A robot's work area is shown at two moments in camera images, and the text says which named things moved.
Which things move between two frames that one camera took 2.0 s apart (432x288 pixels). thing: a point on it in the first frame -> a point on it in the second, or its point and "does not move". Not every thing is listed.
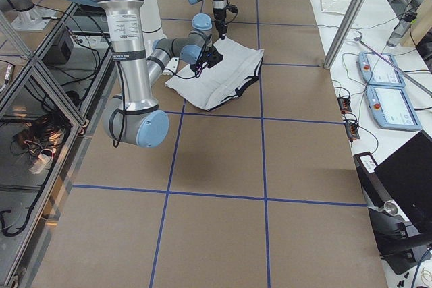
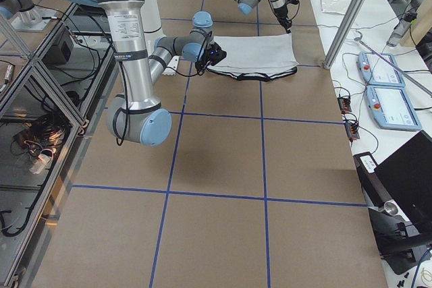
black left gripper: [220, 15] -> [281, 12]
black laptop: [406, 177] does not move
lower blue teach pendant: [391, 108] does not move
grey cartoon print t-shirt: [239, 67] -> [256, 57]
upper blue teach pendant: [379, 69] does not move
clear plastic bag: [335, 1] does not move
